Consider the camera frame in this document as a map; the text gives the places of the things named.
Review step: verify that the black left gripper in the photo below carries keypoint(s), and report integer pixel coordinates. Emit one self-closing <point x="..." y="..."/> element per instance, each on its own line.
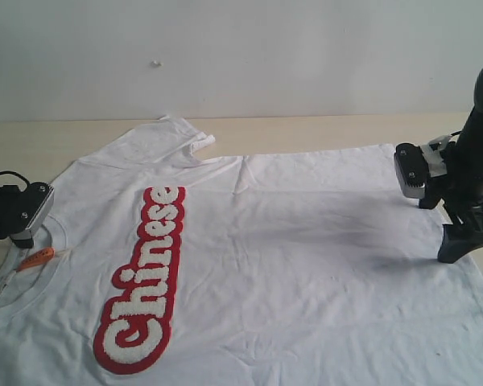
<point x="2" y="217"/>

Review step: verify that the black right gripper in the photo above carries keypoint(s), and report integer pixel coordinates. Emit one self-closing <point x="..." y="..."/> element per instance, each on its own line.
<point x="461" y="190"/>

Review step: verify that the white t-shirt red lettering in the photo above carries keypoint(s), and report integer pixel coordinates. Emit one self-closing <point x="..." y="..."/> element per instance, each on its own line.
<point x="274" y="269"/>

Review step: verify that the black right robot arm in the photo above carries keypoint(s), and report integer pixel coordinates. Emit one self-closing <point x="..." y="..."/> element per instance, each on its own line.
<point x="472" y="132"/>

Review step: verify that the orange neck label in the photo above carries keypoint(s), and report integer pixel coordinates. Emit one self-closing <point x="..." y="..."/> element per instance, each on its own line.
<point x="41" y="257"/>

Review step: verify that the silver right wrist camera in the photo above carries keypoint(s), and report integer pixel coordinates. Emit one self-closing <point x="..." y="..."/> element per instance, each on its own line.
<point x="416" y="166"/>

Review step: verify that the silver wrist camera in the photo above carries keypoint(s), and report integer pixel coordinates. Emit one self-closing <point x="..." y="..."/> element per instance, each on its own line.
<point x="416" y="166"/>
<point x="29" y="212"/>

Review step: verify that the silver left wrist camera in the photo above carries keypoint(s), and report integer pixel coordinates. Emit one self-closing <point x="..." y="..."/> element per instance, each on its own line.
<point x="29" y="212"/>

